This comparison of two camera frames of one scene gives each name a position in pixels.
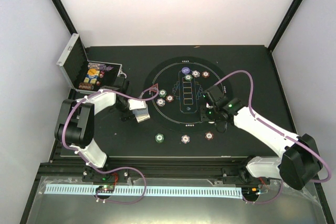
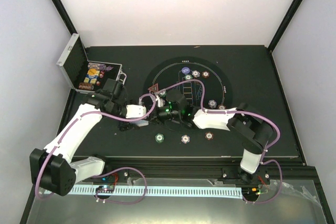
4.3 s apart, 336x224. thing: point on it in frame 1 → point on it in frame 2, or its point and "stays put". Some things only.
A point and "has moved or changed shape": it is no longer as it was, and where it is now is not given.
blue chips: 196,73 stays put
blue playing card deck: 142,114 has moved or changed shape
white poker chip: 185,139 stays put
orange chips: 206,74 stays put
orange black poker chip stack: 209,135 stays put
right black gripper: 203,115 → 156,118
